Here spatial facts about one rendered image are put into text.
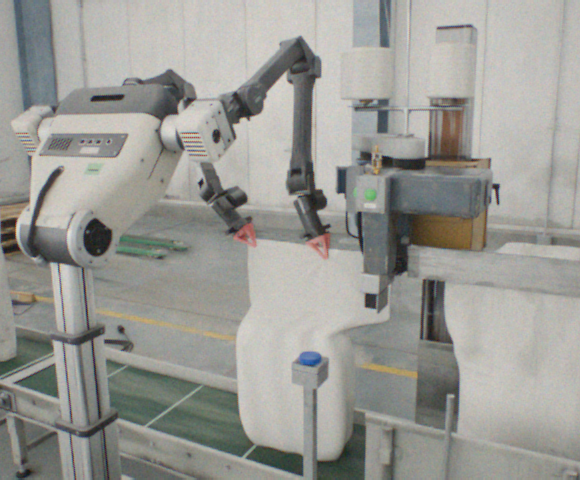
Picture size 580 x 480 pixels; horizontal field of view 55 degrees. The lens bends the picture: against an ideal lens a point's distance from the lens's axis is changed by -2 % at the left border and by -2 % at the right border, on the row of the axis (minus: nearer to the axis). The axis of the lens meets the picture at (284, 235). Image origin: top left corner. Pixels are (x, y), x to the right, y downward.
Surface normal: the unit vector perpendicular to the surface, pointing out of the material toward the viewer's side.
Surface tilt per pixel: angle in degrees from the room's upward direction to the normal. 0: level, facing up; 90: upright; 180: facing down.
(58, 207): 50
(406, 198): 90
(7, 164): 89
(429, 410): 90
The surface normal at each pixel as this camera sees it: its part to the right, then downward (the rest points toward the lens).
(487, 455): -0.46, 0.19
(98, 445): 0.89, 0.09
